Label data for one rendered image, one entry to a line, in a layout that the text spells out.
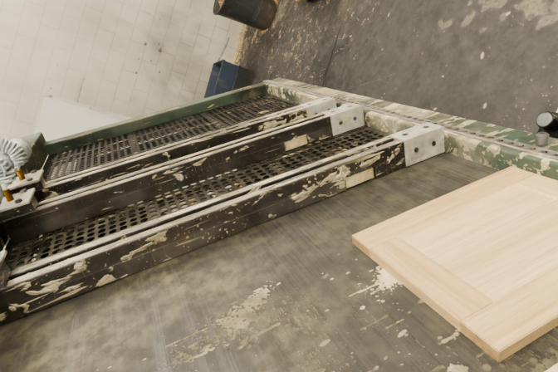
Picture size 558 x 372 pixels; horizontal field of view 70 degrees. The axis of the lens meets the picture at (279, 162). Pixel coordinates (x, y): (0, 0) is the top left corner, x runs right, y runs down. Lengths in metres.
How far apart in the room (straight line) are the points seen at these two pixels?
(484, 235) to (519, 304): 0.16
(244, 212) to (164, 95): 5.01
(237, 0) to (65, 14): 2.14
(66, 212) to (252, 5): 4.14
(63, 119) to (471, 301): 4.06
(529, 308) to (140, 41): 5.51
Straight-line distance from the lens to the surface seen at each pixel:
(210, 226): 0.85
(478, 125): 1.14
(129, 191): 1.17
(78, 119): 4.35
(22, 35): 5.80
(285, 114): 1.42
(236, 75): 4.98
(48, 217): 1.20
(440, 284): 0.65
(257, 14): 5.07
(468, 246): 0.73
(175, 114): 2.07
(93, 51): 5.74
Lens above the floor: 1.71
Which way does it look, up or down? 27 degrees down
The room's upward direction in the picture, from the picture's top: 74 degrees counter-clockwise
